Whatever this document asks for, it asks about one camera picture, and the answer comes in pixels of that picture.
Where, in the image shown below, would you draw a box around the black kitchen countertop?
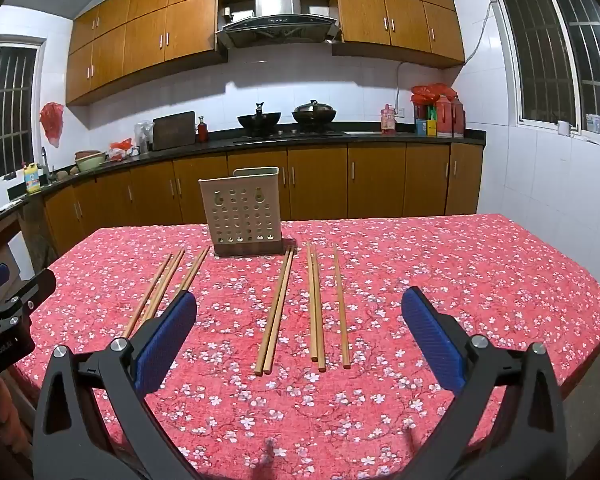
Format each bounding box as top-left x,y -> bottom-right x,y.
0,127 -> 487,231

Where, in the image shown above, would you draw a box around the black wok with handle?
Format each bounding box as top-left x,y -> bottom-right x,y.
237,102 -> 282,136

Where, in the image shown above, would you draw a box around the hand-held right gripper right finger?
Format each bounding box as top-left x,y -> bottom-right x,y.
401,286 -> 568,480

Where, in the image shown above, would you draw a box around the red floral tablecloth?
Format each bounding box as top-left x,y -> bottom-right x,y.
10,212 -> 600,480

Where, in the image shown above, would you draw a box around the red plastic bag on hook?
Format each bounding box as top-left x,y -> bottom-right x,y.
39,102 -> 65,148

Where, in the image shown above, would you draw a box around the grey wall cable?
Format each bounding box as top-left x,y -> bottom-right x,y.
395,0 -> 496,111

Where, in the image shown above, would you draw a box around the black wok with lid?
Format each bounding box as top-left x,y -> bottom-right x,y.
291,100 -> 337,126

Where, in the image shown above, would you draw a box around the crumpled red plastic bag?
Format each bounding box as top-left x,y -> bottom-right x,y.
411,82 -> 458,107

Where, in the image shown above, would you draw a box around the wooden chopstick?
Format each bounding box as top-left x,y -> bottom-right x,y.
177,245 -> 212,295
254,247 -> 292,376
263,246 -> 297,376
332,244 -> 352,368
306,242 -> 319,363
312,255 -> 327,373
121,253 -> 175,339
141,247 -> 187,325

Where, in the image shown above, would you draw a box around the barred window with white frame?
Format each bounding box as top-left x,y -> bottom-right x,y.
0,40 -> 46,188

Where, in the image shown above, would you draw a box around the yellow detergent bottle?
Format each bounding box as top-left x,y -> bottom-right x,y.
24,162 -> 42,195

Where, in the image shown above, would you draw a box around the clear plastic bag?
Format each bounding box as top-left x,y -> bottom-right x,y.
133,121 -> 154,155

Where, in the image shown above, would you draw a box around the green bowl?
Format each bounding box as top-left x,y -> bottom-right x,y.
75,150 -> 107,173

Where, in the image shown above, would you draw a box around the dark wooden cutting board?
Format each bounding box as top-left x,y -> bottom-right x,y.
151,111 -> 197,152

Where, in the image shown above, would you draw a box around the black gas stove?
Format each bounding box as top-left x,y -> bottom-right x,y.
232,129 -> 346,143

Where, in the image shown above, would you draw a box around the person's left hand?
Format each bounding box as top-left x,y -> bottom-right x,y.
0,375 -> 37,441

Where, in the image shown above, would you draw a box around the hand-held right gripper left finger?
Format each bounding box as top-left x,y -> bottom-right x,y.
32,290 -> 198,480

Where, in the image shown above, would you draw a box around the steel range hood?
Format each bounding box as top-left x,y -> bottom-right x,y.
215,0 -> 342,51

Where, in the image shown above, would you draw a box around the large barred window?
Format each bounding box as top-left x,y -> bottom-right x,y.
485,0 -> 600,141

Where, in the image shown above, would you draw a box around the red white plastic bag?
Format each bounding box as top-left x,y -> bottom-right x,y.
107,138 -> 133,162

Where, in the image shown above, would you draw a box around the wooden lower kitchen cabinets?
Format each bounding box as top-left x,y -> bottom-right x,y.
42,141 -> 485,256

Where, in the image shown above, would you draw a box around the beige perforated utensil holder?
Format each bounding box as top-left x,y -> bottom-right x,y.
198,166 -> 286,258

